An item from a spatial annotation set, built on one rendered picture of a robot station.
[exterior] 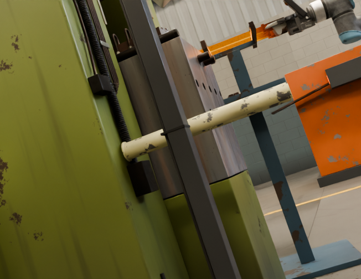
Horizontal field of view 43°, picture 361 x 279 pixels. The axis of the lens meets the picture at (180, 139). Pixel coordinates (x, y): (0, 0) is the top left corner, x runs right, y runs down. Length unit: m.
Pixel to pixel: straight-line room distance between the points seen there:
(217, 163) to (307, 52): 7.93
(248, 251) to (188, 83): 0.52
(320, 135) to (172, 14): 5.70
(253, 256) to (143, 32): 0.72
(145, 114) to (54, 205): 0.40
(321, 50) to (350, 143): 4.39
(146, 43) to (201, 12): 8.82
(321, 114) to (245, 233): 3.74
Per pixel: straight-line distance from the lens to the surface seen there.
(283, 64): 9.22
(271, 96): 1.09
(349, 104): 5.02
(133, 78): 1.43
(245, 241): 1.36
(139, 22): 0.97
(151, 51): 0.95
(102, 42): 1.33
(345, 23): 2.08
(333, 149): 5.02
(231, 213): 1.35
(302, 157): 9.11
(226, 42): 2.08
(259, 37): 2.20
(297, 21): 2.09
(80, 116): 1.18
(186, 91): 1.37
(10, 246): 1.32
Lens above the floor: 0.49
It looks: 5 degrees up
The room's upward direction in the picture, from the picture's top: 19 degrees counter-clockwise
